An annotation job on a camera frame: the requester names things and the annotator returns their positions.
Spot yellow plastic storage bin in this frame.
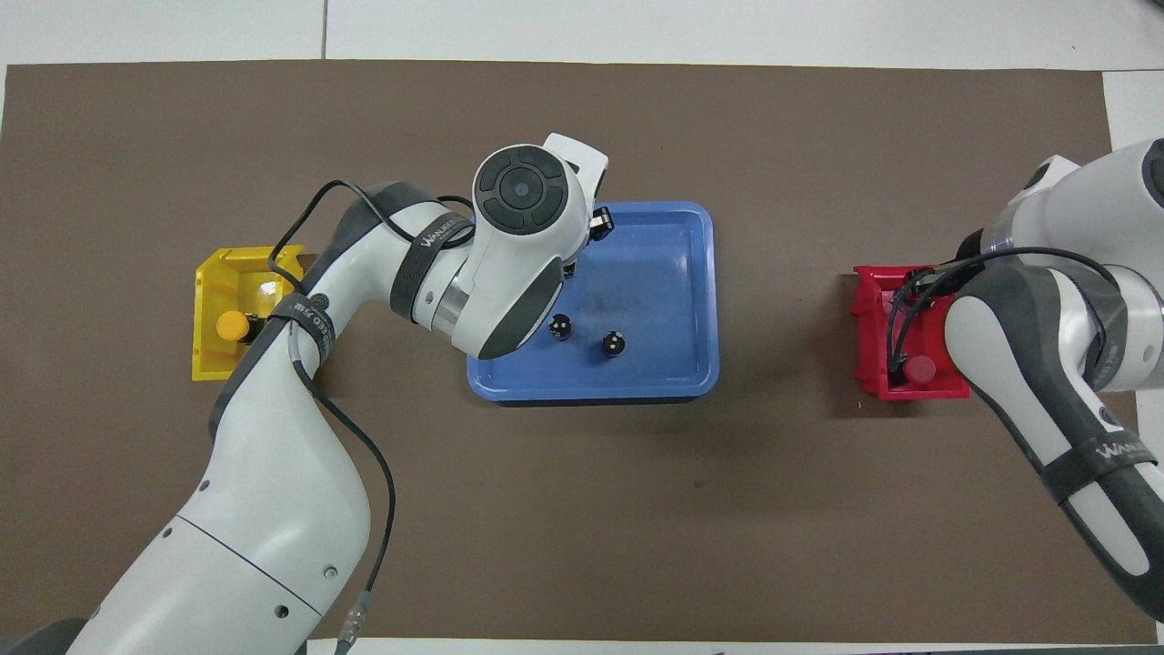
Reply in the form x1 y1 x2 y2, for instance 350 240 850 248
191 245 310 383

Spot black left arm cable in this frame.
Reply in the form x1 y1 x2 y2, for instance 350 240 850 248
269 179 476 655

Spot brown paper table mat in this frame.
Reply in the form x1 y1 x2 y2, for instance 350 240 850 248
0 60 1158 645

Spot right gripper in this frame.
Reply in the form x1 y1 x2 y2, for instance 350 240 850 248
909 155 1083 295

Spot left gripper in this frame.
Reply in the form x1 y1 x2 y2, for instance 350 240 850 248
544 134 616 241

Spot yellow push button switch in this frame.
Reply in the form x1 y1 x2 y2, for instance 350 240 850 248
216 309 266 345

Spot blue plastic tray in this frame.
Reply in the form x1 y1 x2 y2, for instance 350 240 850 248
467 202 720 403

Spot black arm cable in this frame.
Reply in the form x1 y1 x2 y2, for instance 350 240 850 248
269 179 476 655
887 247 1119 376

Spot black velcro cable strap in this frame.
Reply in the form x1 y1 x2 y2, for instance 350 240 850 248
1039 435 1158 504
266 291 337 367
389 211 476 321

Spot red plastic storage bin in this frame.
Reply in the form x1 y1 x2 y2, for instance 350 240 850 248
851 264 972 402

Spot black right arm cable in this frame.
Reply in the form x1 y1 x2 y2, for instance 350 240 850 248
887 247 1119 376

